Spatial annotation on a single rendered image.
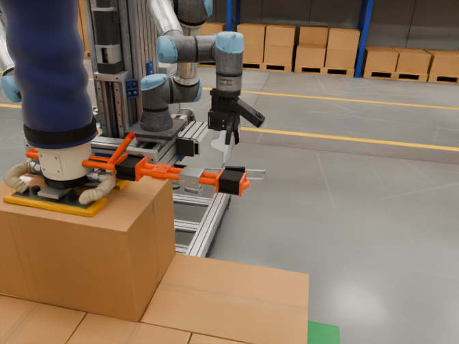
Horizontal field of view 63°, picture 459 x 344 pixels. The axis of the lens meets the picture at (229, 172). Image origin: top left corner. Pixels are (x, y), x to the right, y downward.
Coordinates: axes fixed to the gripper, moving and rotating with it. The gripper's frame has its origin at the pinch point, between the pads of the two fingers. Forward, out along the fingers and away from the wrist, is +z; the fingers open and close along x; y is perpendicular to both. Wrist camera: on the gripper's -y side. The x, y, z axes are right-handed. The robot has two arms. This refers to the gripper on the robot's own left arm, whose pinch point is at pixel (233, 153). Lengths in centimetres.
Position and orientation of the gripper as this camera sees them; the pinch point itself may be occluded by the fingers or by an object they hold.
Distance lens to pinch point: 116.4
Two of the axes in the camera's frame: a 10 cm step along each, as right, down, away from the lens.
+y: -9.7, -1.4, 2.1
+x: -2.5, 4.3, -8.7
